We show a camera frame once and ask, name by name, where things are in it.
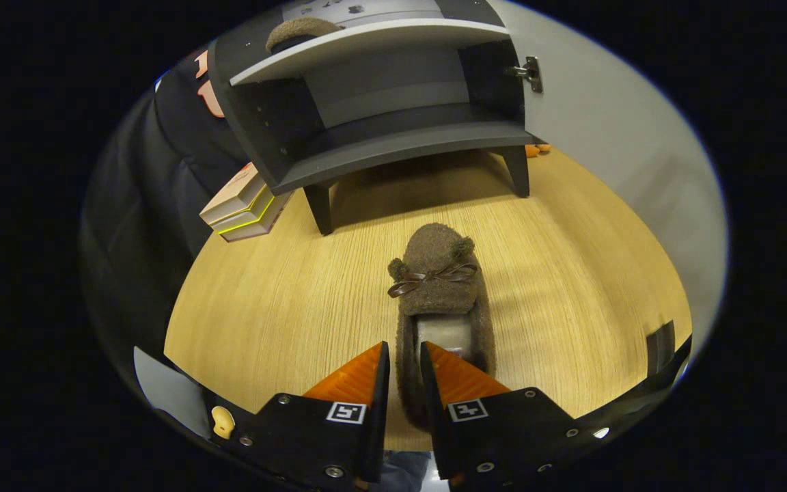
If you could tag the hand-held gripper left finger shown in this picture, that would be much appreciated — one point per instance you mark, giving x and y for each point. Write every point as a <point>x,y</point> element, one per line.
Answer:
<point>378,424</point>

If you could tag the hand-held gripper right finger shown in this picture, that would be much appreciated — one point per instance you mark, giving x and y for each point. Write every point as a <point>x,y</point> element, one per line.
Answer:
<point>434,437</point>

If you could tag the brown fuzzy slipper shoe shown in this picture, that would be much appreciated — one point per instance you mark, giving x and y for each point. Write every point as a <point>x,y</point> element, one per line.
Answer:
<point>301,29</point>
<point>438,287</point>

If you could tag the beige shoe cabinet door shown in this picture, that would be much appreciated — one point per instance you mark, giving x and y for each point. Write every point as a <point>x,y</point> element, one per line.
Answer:
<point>612,137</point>

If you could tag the metal door hinge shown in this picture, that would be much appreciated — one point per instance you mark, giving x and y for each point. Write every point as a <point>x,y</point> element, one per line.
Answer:
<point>532,72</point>

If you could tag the white cabinet shelf board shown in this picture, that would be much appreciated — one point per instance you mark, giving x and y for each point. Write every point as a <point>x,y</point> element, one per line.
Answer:
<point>380,37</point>

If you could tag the person's blue jeans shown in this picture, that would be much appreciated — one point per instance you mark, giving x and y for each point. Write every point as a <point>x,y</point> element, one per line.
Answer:
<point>404,471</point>

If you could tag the box with yellow edge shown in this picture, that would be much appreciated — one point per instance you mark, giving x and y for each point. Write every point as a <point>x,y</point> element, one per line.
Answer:
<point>257,225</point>

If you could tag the beige box with red label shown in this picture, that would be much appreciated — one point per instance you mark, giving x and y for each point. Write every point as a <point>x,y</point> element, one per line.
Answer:
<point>229,201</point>

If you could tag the small orange object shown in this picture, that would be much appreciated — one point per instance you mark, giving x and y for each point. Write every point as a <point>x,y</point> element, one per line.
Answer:
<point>535,150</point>

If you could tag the black backdrop cloth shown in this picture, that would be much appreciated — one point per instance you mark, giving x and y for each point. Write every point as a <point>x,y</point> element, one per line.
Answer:
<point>154,178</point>

